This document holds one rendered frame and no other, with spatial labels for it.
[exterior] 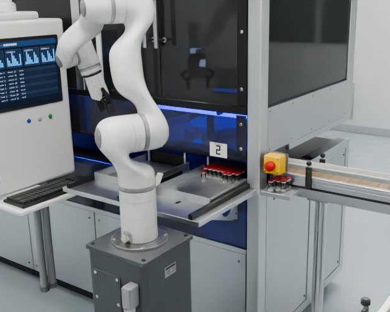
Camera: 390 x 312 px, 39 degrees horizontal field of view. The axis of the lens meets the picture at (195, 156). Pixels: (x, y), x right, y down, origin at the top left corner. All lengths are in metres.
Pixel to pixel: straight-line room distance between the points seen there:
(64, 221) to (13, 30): 1.10
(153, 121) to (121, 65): 0.20
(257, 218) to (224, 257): 0.27
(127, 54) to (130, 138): 0.25
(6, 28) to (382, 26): 4.97
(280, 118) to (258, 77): 0.26
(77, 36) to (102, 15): 0.35
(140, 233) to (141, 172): 0.20
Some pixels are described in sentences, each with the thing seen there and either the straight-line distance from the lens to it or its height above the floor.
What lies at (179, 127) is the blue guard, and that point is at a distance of 2.39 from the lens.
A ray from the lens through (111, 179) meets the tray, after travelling 2.36.
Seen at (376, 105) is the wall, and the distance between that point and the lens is 6.88.
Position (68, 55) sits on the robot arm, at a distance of 2.07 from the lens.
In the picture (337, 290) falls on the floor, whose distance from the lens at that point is 3.36.
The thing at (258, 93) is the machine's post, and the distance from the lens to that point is 2.15.
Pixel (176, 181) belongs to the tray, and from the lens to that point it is 2.30.
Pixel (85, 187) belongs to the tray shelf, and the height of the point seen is 0.88.
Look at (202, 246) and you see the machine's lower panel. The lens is 2.51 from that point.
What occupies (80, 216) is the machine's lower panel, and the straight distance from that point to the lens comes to 3.00.
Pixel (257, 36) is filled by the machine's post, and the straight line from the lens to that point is 2.13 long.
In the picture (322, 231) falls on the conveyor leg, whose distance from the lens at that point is 2.35.
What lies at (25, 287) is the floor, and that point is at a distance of 3.51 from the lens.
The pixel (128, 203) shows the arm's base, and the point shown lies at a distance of 1.77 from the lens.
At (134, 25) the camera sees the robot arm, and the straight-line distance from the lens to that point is 1.74.
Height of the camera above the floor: 1.63
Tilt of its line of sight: 16 degrees down
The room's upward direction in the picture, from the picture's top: 1 degrees counter-clockwise
